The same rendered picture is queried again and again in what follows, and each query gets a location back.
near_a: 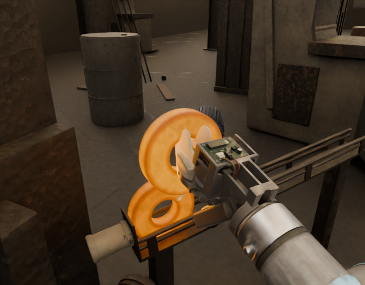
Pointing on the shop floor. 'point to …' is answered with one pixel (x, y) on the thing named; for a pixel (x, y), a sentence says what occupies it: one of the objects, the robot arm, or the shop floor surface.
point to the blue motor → (213, 116)
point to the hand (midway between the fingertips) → (182, 142)
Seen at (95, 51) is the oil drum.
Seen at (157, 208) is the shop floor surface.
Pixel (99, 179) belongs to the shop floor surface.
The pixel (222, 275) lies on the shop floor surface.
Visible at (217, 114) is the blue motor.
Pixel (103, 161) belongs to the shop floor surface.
